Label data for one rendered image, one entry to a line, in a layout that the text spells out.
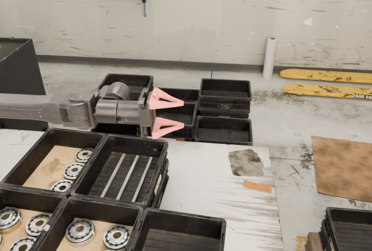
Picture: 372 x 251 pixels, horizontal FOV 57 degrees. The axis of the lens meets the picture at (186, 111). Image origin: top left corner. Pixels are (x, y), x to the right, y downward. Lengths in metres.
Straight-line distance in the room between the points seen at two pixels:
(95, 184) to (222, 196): 0.58
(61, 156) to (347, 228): 1.63
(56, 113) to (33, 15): 3.92
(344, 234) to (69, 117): 1.75
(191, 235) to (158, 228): 0.13
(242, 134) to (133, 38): 2.26
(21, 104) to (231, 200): 1.06
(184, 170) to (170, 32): 2.70
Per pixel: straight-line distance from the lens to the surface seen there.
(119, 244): 1.30
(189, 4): 4.10
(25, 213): 1.54
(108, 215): 1.38
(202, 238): 1.33
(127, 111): 0.80
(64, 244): 1.39
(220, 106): 2.63
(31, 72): 3.07
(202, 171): 1.76
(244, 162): 1.82
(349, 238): 2.22
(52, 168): 1.70
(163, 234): 1.34
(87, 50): 4.62
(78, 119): 0.84
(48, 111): 0.86
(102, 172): 1.61
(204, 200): 1.62
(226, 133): 2.56
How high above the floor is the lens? 1.90
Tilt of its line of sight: 33 degrees down
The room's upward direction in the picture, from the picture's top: straight up
